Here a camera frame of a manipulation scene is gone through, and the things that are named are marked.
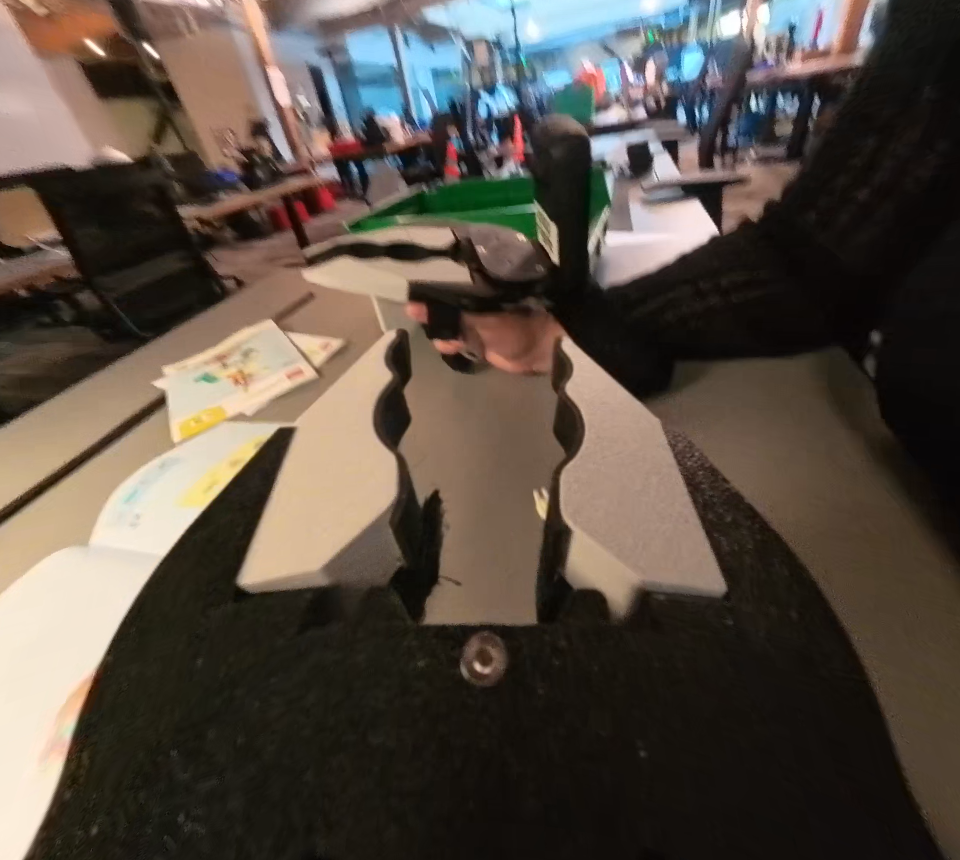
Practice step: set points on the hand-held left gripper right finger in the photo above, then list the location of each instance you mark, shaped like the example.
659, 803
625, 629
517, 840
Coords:
637, 500

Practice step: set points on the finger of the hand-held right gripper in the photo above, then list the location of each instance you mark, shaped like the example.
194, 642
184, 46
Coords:
360, 276
405, 237

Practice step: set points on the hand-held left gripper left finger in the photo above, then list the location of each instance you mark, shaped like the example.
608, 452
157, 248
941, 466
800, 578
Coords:
322, 500

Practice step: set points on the closed lego instruction booklet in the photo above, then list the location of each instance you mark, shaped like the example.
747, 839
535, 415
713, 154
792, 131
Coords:
232, 369

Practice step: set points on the open lego instruction booklet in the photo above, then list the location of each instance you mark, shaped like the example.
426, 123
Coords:
67, 612

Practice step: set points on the person's right hand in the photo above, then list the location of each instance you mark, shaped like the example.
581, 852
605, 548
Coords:
521, 342

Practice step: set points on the green plastic bin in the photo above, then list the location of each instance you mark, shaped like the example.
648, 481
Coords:
480, 196

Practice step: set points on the small white leaflet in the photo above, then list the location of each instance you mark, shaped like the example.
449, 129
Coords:
319, 348

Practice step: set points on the red stool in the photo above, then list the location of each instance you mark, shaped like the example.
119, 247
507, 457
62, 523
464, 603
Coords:
319, 200

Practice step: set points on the orange traffic cone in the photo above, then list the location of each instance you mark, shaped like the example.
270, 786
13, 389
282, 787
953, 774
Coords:
518, 140
451, 161

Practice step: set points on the long wooden table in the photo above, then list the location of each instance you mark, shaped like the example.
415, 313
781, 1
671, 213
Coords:
247, 194

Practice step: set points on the black mesh chair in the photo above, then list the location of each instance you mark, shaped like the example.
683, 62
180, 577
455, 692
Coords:
127, 245

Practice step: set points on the wooden table with black legs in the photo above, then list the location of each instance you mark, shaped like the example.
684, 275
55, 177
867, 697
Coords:
802, 63

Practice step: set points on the person's black-clothed torso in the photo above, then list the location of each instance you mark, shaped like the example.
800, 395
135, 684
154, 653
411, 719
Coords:
915, 162

